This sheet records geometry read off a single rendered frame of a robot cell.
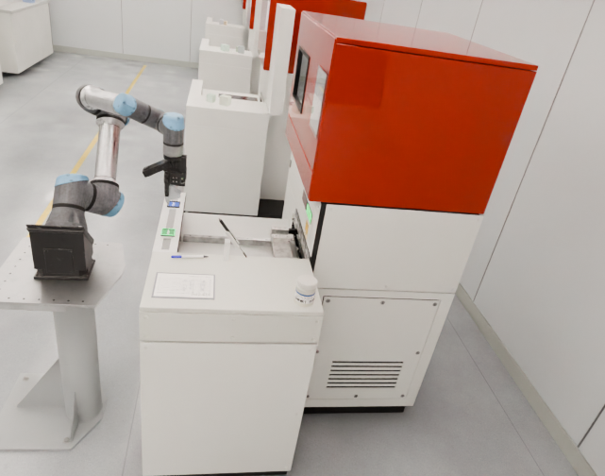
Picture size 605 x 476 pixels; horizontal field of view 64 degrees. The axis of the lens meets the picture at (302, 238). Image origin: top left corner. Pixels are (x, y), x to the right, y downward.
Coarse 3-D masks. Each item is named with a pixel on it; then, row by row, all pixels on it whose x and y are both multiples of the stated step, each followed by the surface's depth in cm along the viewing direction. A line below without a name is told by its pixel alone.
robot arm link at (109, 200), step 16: (96, 112) 202; (112, 128) 204; (112, 144) 202; (96, 160) 200; (112, 160) 201; (96, 176) 198; (112, 176) 200; (112, 192) 197; (96, 208) 193; (112, 208) 197
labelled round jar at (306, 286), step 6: (300, 276) 170; (306, 276) 170; (312, 276) 171; (300, 282) 166; (306, 282) 167; (312, 282) 167; (300, 288) 167; (306, 288) 166; (312, 288) 167; (294, 294) 171; (300, 294) 168; (306, 294) 167; (312, 294) 168; (294, 300) 171; (300, 300) 169; (306, 300) 168; (312, 300) 170; (300, 306) 170; (306, 306) 170
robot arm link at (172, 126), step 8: (168, 112) 178; (176, 112) 179; (160, 120) 179; (168, 120) 174; (176, 120) 175; (160, 128) 179; (168, 128) 176; (176, 128) 176; (168, 136) 177; (176, 136) 177; (168, 144) 179; (176, 144) 179
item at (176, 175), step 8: (168, 160) 182; (176, 160) 182; (184, 160) 184; (168, 168) 185; (176, 168) 186; (184, 168) 186; (168, 176) 185; (176, 176) 185; (184, 176) 185; (176, 184) 188; (184, 184) 187
